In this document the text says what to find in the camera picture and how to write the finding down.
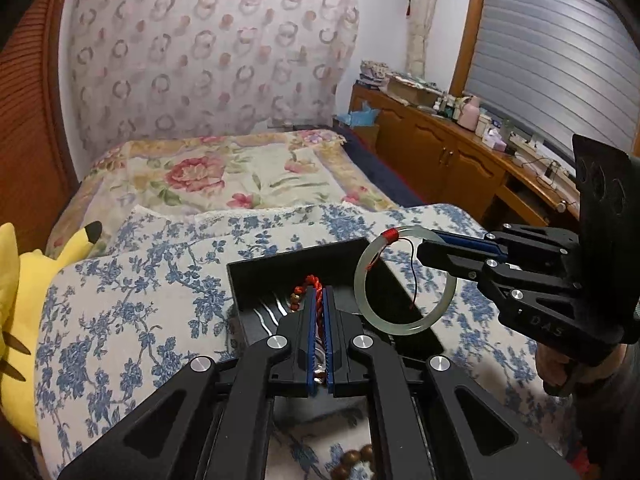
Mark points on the grey window blind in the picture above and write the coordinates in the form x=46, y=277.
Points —
x=550, y=50

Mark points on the pink tissue box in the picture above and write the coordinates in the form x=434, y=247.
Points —
x=496, y=141

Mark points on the black jewelry box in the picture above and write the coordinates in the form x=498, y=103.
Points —
x=280, y=270

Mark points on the blue floral bedspread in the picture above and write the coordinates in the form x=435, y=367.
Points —
x=150, y=310

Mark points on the wooden louvered wardrobe door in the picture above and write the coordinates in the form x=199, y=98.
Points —
x=30, y=135

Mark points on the wooden cabinet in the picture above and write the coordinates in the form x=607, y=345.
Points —
x=450, y=160

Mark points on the person's right hand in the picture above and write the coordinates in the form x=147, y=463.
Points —
x=543, y=362

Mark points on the circle-patterned sheer curtain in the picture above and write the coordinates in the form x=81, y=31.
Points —
x=200, y=60

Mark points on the blue tissue paper bag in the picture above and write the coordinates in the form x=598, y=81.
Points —
x=357, y=117

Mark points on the pale jade bangle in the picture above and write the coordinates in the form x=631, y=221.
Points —
x=358, y=277

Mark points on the beige patterned drape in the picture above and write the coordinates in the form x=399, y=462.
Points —
x=417, y=45

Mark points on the pink kettle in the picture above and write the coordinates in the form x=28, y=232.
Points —
x=470, y=115

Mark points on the cardboard box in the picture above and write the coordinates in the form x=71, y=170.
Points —
x=415, y=94

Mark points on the patterned storage bag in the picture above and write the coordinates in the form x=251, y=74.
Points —
x=372, y=71

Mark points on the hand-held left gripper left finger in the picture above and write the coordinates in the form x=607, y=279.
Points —
x=312, y=335

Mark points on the white jar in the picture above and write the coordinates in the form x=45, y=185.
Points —
x=483, y=123

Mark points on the dark blue bed sheet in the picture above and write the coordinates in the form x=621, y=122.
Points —
x=385, y=175

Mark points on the pink floral blanket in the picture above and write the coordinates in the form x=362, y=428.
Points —
x=200, y=175

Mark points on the wooden window frame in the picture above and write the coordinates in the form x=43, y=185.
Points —
x=467, y=35

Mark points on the yellow plush toy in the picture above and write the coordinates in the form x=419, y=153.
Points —
x=30, y=280

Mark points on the white power strip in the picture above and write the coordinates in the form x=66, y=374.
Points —
x=530, y=147

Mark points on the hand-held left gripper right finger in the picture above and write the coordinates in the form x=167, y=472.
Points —
x=328, y=340

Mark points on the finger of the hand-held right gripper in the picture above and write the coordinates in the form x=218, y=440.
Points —
x=470, y=244
x=450, y=259

